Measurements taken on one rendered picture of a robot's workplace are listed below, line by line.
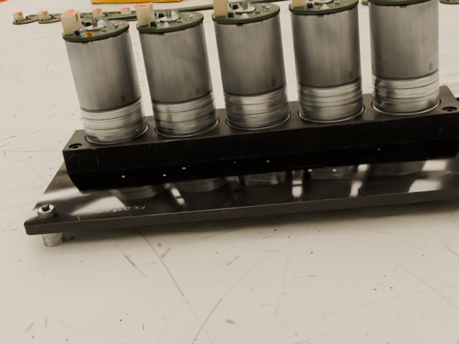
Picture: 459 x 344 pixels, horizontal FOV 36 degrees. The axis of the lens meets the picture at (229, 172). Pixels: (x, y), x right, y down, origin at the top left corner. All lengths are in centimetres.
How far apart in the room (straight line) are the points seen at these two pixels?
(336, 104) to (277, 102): 2
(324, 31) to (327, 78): 2
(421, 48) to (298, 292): 10
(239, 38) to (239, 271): 8
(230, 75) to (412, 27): 7
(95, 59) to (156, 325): 11
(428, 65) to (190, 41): 8
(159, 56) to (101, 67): 2
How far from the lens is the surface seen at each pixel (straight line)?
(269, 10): 26
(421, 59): 26
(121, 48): 26
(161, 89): 26
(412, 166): 25
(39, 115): 39
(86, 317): 21
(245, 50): 25
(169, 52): 26
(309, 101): 26
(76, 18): 27
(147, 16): 26
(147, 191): 25
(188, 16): 27
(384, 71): 26
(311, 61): 26
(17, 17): 66
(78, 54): 26
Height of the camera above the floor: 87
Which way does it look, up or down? 25 degrees down
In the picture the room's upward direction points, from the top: 8 degrees counter-clockwise
